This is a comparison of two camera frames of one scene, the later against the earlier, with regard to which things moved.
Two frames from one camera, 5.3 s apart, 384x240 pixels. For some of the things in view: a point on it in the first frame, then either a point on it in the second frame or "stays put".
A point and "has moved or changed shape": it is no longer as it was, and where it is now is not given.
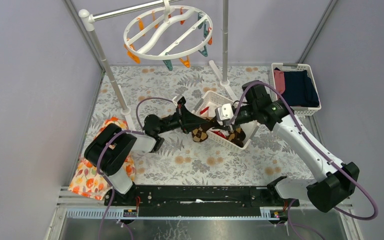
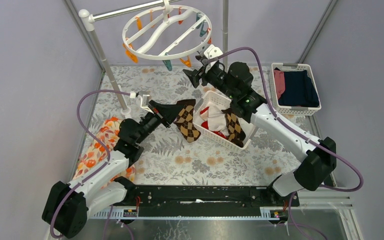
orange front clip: x=186 y=63 stays put
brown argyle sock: x=199 y=134 has moved or changed shape
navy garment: x=300 y=90 stays put
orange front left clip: x=136 y=59 stays put
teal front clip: x=168 y=63 stays put
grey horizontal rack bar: x=130 y=10 stays put
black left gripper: x=181 y=117 → x=157 y=114
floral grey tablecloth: x=186 y=159 stays put
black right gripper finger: x=216 y=124 → x=194 y=76
